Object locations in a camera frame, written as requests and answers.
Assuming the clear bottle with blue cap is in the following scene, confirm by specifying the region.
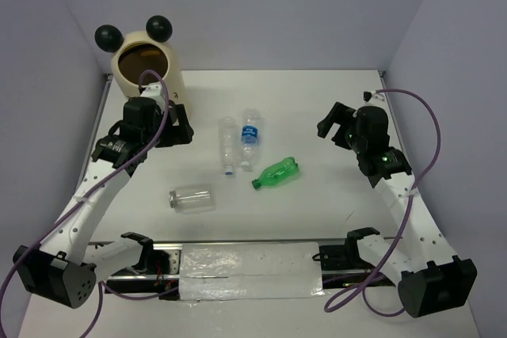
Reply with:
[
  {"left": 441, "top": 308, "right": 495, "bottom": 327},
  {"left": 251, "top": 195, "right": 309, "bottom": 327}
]
[{"left": 219, "top": 117, "right": 238, "bottom": 177}]

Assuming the clear plastic jar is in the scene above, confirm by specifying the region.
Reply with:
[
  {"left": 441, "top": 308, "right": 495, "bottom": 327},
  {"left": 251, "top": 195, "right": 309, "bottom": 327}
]
[{"left": 169, "top": 184, "right": 215, "bottom": 214}]

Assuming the clear bottle with blue label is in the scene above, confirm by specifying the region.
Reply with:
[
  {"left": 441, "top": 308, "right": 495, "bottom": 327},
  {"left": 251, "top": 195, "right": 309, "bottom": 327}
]
[{"left": 240, "top": 108, "right": 264, "bottom": 172}]

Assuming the green plastic bottle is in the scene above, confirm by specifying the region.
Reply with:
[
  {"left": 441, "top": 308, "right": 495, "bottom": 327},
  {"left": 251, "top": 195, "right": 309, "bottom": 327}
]
[{"left": 251, "top": 157, "right": 299, "bottom": 190}]

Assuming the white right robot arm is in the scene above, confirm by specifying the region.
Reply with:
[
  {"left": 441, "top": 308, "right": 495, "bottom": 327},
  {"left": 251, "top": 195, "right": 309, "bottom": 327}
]
[{"left": 313, "top": 102, "right": 477, "bottom": 317}]

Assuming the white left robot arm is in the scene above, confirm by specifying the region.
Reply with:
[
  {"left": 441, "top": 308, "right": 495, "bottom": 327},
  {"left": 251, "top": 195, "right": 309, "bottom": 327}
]
[{"left": 13, "top": 82, "right": 193, "bottom": 309}]

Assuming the cream bin with black ears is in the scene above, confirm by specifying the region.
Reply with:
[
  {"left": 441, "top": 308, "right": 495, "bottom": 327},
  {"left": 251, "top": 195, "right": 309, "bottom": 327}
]
[{"left": 94, "top": 15, "right": 192, "bottom": 116}]

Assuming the silver tape sheet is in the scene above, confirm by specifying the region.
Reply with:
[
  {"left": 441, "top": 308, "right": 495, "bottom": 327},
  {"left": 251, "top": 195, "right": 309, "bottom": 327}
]
[{"left": 179, "top": 242, "right": 324, "bottom": 301}]

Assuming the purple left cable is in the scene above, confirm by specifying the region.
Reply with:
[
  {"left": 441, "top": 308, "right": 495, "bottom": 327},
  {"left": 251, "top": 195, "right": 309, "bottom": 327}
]
[{"left": 0, "top": 69, "right": 170, "bottom": 338}]

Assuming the black metal base rail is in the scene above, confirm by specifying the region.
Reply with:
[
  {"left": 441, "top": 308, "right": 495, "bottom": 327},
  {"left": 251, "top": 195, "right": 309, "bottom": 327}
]
[{"left": 104, "top": 239, "right": 373, "bottom": 301}]

